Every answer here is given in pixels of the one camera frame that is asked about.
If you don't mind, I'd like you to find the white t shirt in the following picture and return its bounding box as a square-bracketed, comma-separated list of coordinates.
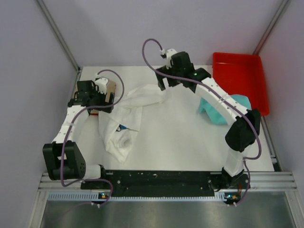
[98, 84, 168, 163]

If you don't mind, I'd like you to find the teal t shirt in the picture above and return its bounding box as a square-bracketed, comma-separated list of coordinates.
[198, 94, 251, 125]

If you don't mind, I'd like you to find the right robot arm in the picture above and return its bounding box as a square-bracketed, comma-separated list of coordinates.
[156, 48, 262, 189]

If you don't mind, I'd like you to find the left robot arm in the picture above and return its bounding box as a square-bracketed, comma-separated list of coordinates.
[42, 77, 116, 188]

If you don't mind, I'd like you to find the folded brown t shirt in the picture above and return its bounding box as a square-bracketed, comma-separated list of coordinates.
[74, 80, 116, 104]

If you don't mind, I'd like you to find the red plastic bin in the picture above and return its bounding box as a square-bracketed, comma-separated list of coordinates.
[212, 52, 270, 116]

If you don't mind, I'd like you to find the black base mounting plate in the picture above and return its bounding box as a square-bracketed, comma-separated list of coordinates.
[80, 169, 250, 197]

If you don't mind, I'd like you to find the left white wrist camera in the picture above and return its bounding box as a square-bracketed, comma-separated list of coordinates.
[95, 75, 110, 94]

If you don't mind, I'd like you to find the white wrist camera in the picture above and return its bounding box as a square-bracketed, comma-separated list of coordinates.
[160, 48, 177, 69]
[95, 75, 110, 94]

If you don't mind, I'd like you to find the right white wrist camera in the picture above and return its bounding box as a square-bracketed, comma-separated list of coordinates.
[160, 48, 177, 69]

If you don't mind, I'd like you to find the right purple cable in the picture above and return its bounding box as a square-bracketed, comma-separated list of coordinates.
[142, 38, 263, 207]

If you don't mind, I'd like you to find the purple cable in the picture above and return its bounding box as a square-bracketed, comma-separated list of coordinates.
[46, 69, 124, 220]
[142, 38, 263, 207]

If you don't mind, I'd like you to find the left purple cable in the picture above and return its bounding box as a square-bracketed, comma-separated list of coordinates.
[46, 69, 124, 220]

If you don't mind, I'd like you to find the grey slotted cable duct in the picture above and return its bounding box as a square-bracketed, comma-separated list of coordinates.
[47, 191, 237, 202]

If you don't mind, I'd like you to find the aluminium frame rail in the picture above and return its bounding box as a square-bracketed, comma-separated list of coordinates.
[38, 172, 298, 190]

